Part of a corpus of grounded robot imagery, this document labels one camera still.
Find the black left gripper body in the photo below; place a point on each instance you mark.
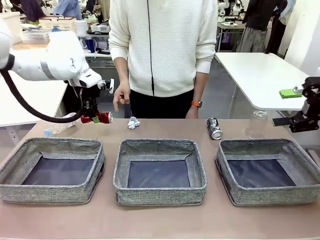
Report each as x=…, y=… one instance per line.
x=87, y=96

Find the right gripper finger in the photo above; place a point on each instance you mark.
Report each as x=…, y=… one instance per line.
x=287, y=93
x=305, y=123

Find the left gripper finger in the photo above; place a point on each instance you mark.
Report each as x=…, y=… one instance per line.
x=87, y=110
x=95, y=116

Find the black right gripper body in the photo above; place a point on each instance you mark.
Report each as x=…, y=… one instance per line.
x=312, y=106

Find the crushed red can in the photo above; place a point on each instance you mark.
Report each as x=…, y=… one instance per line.
x=105, y=118

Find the clear plastic bottle pink label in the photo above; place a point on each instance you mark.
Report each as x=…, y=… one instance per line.
x=58, y=128

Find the white paper ball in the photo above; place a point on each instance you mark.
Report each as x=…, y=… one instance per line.
x=133, y=123

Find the clear plastic cup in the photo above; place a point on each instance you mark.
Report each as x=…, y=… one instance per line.
x=256, y=126

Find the crushed silver black can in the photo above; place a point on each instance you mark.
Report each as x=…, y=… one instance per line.
x=214, y=128

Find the person's right forearm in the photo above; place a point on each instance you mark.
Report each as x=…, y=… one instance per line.
x=121, y=71

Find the person's left forearm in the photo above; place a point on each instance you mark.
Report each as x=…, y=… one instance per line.
x=200, y=86

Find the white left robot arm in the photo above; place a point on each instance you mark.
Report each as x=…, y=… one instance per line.
x=60, y=60

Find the person's right hand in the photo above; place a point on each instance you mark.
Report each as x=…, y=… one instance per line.
x=122, y=95

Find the person's left hand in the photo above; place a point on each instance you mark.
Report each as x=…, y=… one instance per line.
x=193, y=113

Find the black backpack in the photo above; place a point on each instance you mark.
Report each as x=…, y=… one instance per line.
x=70, y=102

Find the large white table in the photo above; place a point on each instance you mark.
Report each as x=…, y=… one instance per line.
x=262, y=72

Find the white background table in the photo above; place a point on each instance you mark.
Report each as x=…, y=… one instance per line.
x=100, y=56

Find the dark blue bottle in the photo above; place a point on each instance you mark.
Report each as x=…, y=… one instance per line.
x=90, y=46

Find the dark hanging garment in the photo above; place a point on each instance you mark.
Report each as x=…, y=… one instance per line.
x=276, y=35

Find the person's black trousers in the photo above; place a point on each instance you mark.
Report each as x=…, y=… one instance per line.
x=162, y=107

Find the white cylinder container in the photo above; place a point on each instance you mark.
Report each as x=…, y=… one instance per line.
x=80, y=27

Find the blue cloth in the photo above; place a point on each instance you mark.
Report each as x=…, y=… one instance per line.
x=55, y=29

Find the wooden rimmed white crate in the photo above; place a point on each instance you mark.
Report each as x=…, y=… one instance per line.
x=62, y=25

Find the grey fabric basket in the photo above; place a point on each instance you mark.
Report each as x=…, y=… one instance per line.
x=275, y=195
x=160, y=195
x=50, y=193

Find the clear plastic basket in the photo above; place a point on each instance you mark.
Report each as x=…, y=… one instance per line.
x=35, y=37

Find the wooden top table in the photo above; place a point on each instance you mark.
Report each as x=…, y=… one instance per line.
x=25, y=46

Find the background person black jacket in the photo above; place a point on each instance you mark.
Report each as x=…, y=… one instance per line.
x=257, y=15

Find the background work table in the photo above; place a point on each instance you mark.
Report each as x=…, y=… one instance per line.
x=232, y=26

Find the orange wrist watch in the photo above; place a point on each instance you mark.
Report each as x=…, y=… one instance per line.
x=196, y=103

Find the person's white knit sweater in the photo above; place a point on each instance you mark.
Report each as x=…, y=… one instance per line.
x=175, y=45

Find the white storage box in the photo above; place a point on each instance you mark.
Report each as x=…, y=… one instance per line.
x=11, y=25

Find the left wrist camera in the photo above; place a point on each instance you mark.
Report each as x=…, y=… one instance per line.
x=108, y=83

